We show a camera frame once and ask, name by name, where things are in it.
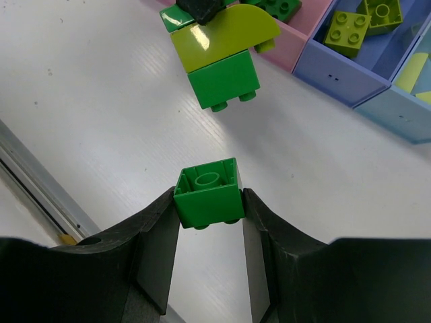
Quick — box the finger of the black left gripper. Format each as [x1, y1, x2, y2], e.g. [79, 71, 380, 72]
[176, 0, 227, 25]

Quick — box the small pink bin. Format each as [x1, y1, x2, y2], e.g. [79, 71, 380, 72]
[261, 0, 332, 73]

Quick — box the green yellow lego assembly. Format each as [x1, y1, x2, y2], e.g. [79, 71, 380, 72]
[159, 1, 281, 112]

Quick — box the aluminium rail front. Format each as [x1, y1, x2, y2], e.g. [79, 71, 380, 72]
[1, 122, 100, 242]

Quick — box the lime lego brick pair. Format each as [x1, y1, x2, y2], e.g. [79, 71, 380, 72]
[323, 11, 370, 59]

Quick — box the dark green square lego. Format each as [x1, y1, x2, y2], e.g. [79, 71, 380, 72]
[174, 157, 245, 229]

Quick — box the purple-blue bin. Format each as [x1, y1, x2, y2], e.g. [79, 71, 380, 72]
[294, 1, 430, 108]

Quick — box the lime lego brick small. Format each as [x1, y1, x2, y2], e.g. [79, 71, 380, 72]
[356, 0, 403, 36]

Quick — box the light blue bin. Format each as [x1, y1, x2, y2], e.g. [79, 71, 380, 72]
[355, 26, 430, 144]

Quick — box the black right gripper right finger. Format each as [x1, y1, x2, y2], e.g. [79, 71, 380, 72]
[242, 188, 430, 322]

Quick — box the dark green lego brick front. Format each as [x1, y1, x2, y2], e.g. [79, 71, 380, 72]
[240, 0, 302, 23]

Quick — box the pale lime lego piece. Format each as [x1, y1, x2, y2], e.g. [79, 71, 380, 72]
[395, 52, 429, 94]

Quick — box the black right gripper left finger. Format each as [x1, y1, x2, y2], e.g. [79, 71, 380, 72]
[1, 189, 180, 322]

